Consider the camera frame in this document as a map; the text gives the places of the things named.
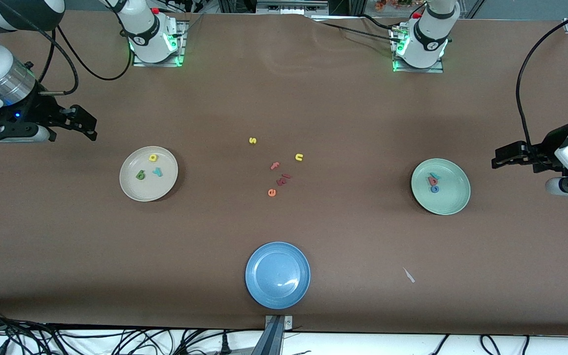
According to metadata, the green plate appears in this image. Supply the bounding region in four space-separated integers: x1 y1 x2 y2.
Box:
410 158 471 216

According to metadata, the beige brown plate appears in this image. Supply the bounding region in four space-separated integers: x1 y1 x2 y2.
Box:
119 145 179 202

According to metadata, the orange background object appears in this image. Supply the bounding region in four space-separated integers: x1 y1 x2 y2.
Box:
375 0 414 11

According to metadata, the brown table cover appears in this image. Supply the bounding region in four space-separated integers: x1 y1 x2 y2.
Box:
0 9 568 337

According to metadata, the blue plate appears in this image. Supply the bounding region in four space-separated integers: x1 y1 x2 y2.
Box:
245 241 311 310

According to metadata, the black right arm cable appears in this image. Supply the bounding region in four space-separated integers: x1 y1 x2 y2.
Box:
0 0 134 97

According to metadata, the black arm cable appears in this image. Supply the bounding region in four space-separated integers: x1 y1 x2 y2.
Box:
0 0 134 97
516 0 568 148

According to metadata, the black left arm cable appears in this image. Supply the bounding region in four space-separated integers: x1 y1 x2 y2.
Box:
516 0 568 148

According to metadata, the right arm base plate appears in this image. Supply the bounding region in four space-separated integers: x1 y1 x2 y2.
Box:
132 21 187 68

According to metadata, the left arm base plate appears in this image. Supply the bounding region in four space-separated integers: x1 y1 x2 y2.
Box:
391 27 445 74

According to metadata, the black cable on table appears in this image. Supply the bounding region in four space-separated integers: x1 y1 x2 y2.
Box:
360 14 397 30
314 21 399 41

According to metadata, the black floor cable tangle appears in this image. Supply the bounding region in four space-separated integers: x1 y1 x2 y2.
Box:
0 306 265 355

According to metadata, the metal frame with sockets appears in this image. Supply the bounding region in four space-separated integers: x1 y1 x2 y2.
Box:
217 0 366 16

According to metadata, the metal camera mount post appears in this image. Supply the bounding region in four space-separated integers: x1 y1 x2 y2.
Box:
252 315 294 355

